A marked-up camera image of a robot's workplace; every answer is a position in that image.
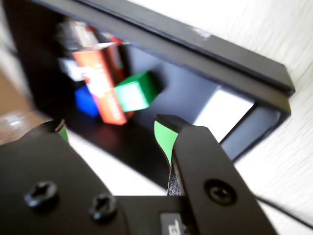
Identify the black gripper green-taped finger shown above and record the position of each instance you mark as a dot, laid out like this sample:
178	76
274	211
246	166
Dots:
210	176

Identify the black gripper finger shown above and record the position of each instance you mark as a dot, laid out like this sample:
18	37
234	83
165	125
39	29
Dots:
49	171

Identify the green wooden cube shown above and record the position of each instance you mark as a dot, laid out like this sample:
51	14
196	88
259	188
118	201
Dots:
137	93

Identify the large brown cardboard box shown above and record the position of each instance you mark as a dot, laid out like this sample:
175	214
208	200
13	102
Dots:
12	98

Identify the black cardboard box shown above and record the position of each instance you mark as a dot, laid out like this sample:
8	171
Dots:
171	44

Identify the blue wooden cube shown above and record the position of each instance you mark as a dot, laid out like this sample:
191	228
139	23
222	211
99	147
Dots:
85	102

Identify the orange paper carton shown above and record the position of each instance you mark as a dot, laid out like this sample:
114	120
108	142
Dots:
105	98

